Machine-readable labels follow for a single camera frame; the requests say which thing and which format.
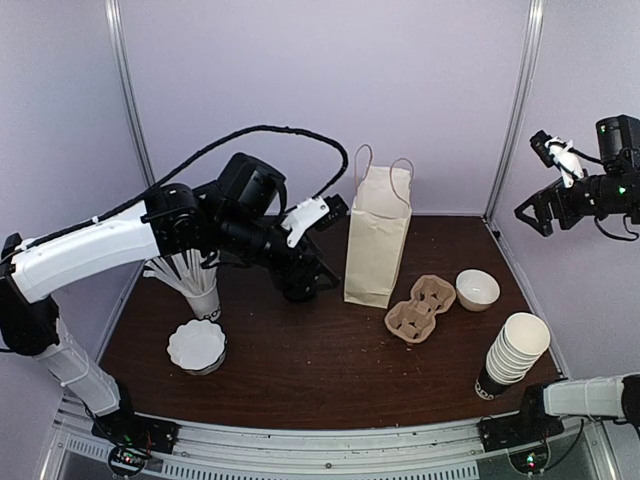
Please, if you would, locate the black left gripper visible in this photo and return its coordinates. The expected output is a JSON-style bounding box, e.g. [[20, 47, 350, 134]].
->
[[212, 208, 341, 298]]

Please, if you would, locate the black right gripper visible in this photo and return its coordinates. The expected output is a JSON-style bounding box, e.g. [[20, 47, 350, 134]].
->
[[516, 169, 640, 236]]

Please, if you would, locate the stack of paper cups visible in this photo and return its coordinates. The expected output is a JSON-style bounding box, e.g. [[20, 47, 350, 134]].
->
[[474, 312, 551, 401]]

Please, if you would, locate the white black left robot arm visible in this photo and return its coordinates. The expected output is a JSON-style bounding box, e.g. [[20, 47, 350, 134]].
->
[[1, 153, 348, 446]]

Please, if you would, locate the paper cup holding straws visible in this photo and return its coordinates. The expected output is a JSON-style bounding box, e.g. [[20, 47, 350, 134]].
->
[[184, 284, 221, 322]]

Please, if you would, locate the white round ceramic bowl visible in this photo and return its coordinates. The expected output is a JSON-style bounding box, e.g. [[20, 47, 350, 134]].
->
[[455, 269, 501, 312]]

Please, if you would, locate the bundle of white wrapped straws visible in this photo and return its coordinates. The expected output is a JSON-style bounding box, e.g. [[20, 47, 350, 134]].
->
[[142, 249, 220, 297]]

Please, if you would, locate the brown pulp cup carrier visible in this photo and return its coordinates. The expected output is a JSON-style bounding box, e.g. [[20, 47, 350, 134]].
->
[[384, 275, 456, 345]]

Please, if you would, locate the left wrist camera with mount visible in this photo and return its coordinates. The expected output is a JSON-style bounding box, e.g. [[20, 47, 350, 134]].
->
[[281, 194, 349, 248]]

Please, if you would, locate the cream paper bag with handles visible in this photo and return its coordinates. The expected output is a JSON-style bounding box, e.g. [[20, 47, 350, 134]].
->
[[344, 144, 414, 309]]

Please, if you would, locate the right aluminium frame post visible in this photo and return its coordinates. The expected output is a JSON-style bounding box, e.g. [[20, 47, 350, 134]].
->
[[483, 0, 545, 225]]

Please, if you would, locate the aluminium frame post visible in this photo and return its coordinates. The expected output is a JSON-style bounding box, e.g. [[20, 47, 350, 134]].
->
[[104, 0, 156, 187], [483, 0, 545, 225]]

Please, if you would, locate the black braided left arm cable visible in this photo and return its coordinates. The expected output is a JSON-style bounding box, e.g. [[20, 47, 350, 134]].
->
[[19, 124, 350, 251]]

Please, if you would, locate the aluminium front rail base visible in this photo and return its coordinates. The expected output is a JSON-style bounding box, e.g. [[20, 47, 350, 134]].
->
[[35, 395, 622, 479]]

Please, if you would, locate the left aluminium frame post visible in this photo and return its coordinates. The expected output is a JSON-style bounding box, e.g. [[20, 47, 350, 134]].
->
[[104, 0, 156, 187]]

